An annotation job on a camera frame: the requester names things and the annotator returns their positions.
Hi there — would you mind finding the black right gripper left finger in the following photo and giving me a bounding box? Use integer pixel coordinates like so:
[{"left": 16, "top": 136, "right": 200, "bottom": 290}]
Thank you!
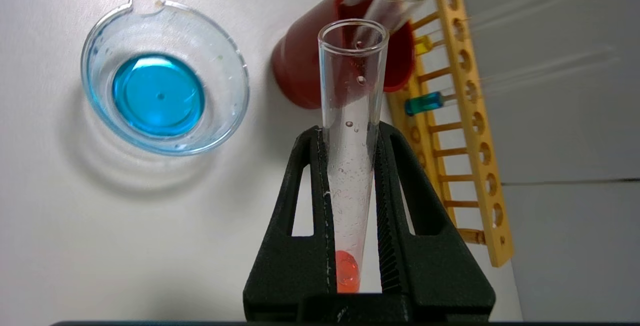
[{"left": 243, "top": 126, "right": 336, "bottom": 322}]

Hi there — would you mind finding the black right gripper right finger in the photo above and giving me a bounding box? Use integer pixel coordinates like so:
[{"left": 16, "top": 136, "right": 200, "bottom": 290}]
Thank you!
[{"left": 372, "top": 122, "right": 497, "bottom": 322}]

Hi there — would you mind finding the test tube with red pigment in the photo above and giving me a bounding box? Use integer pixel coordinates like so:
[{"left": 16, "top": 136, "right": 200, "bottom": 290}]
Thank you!
[{"left": 318, "top": 19, "right": 390, "bottom": 294}]

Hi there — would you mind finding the wooden test tube rack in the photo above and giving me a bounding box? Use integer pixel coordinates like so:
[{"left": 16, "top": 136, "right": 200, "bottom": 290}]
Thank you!
[{"left": 357, "top": 0, "right": 514, "bottom": 268}]

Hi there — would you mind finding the test tube with teal pigment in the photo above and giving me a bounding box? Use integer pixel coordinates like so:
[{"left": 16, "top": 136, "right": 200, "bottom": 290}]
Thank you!
[{"left": 404, "top": 46, "right": 618, "bottom": 117}]

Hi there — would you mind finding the test tube with yellow pigment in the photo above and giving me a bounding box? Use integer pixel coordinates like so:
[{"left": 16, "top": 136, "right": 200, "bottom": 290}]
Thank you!
[{"left": 414, "top": 0, "right": 606, "bottom": 57}]

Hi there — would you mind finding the red plastic cup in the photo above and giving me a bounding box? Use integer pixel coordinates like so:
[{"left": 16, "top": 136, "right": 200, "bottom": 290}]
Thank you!
[{"left": 271, "top": 0, "right": 416, "bottom": 110}]

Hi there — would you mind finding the clear glass beaker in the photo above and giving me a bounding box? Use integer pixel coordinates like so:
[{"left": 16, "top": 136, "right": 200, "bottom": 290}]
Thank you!
[{"left": 81, "top": 0, "right": 250, "bottom": 156}]

